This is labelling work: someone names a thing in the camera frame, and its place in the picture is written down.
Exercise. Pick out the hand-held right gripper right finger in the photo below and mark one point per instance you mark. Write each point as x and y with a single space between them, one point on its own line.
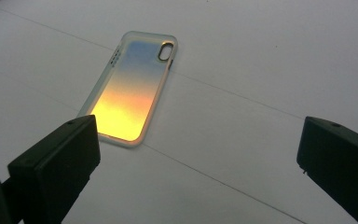
341 161

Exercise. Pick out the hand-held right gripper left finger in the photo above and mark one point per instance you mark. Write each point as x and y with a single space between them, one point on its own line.
56 165

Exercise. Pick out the iridescent clear phone case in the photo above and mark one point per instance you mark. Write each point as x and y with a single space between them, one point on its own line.
130 93

